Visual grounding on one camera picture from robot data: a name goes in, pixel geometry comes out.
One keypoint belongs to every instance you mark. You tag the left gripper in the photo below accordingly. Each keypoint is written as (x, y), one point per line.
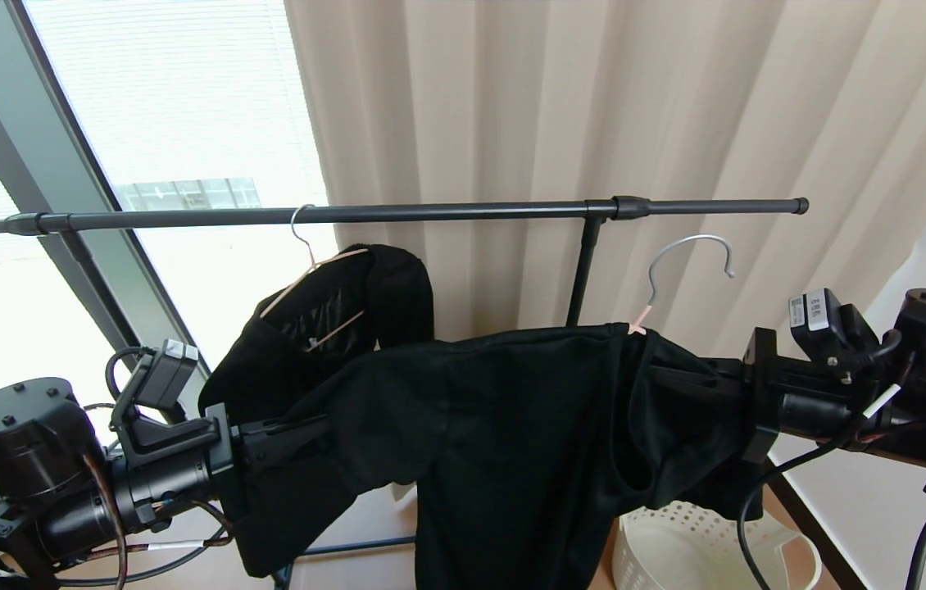
(168, 487)

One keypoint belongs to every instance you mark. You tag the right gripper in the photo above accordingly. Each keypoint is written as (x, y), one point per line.
(807, 401)

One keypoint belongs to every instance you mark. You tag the pink clothes hanger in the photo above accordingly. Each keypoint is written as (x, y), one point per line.
(297, 223)
(650, 279)

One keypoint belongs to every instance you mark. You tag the heap of clothes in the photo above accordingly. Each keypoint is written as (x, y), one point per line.
(512, 451)

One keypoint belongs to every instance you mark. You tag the black garment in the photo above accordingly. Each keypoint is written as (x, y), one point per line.
(397, 287)

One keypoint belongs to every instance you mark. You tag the white laundry basket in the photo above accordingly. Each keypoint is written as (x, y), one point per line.
(676, 557)

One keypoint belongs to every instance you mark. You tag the black clothes rack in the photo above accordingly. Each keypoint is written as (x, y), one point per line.
(430, 211)

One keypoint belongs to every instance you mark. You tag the beige curtain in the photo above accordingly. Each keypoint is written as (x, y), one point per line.
(594, 98)

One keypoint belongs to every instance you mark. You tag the window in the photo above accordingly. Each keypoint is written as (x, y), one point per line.
(184, 98)

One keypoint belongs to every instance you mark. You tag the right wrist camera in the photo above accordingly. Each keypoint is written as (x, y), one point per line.
(832, 328)

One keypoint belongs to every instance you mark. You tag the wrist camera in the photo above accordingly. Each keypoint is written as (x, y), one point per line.
(832, 328)
(164, 373)

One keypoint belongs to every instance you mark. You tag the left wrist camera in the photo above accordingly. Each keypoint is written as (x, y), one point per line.
(164, 373)

